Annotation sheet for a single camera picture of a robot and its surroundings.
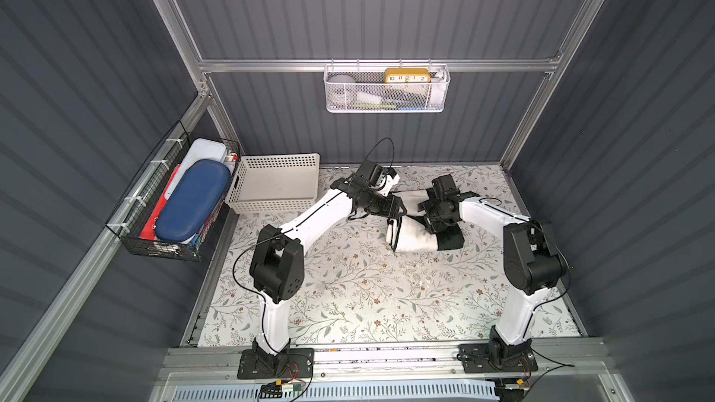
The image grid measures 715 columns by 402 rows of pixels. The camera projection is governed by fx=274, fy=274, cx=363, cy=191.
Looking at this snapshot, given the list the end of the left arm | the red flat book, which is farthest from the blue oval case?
the end of the left arm

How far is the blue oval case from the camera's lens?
642 mm

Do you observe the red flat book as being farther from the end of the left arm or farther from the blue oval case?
the end of the left arm

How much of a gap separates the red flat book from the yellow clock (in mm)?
692

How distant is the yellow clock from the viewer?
891mm

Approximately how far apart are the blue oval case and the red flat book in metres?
0.01

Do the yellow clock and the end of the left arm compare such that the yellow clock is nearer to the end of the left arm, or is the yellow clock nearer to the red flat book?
the end of the left arm

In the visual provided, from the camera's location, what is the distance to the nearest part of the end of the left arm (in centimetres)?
66

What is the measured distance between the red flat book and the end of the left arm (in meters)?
0.43

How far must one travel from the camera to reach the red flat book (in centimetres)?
65
